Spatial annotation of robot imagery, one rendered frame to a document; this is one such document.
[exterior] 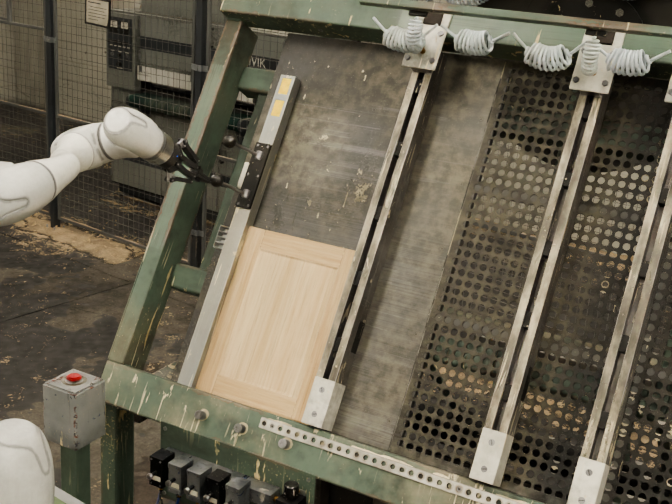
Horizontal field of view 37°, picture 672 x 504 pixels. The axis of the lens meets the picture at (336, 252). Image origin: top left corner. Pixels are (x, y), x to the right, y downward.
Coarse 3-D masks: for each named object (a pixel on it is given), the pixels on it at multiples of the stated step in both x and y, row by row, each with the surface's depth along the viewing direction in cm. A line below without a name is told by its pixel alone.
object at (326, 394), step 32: (416, 32) 258; (416, 64) 270; (416, 96) 275; (416, 128) 270; (384, 160) 270; (384, 192) 269; (384, 224) 264; (384, 256) 268; (352, 288) 264; (352, 320) 260; (352, 352) 263; (320, 384) 259; (320, 416) 257
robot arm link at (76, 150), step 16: (80, 128) 253; (96, 128) 253; (64, 144) 248; (80, 144) 249; (96, 144) 252; (32, 160) 210; (48, 160) 213; (64, 160) 218; (80, 160) 249; (96, 160) 253; (112, 160) 257; (64, 176) 214
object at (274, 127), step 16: (288, 96) 291; (288, 112) 293; (272, 128) 291; (272, 144) 289; (272, 160) 291; (256, 192) 287; (240, 208) 287; (256, 208) 289; (240, 224) 286; (240, 240) 285; (224, 256) 285; (224, 272) 284; (224, 288) 282; (208, 304) 283; (208, 320) 281; (208, 336) 280; (192, 352) 281; (192, 368) 279; (192, 384) 278
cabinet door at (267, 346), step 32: (256, 256) 283; (288, 256) 279; (320, 256) 275; (352, 256) 271; (256, 288) 281; (288, 288) 277; (320, 288) 273; (224, 320) 282; (256, 320) 278; (288, 320) 274; (320, 320) 270; (224, 352) 279; (256, 352) 275; (288, 352) 272; (320, 352) 267; (224, 384) 276; (256, 384) 273; (288, 384) 269; (288, 416) 266
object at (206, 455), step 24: (168, 432) 276; (192, 432) 272; (168, 456) 268; (192, 456) 273; (216, 456) 270; (240, 456) 266; (168, 480) 263; (192, 480) 262; (216, 480) 258; (240, 480) 259; (264, 480) 263; (288, 480) 259; (312, 480) 255
